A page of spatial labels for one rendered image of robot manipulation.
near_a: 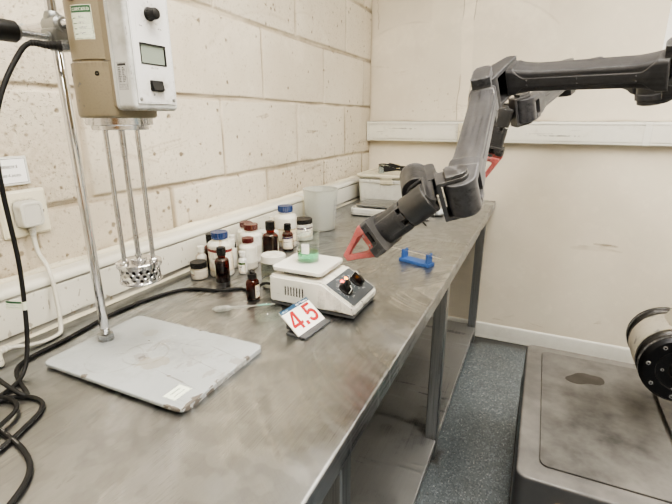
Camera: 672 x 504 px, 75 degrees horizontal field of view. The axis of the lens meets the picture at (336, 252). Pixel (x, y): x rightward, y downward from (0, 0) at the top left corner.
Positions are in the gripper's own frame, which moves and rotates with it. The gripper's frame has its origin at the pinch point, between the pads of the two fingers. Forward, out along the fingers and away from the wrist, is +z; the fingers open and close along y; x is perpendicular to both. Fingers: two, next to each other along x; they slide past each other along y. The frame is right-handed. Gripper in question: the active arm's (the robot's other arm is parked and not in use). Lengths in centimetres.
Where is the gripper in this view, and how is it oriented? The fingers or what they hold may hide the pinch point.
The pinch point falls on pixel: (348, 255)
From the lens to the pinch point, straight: 85.0
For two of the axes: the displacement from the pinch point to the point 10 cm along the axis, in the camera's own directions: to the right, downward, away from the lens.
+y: -4.2, 2.5, -8.7
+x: 5.8, 8.2, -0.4
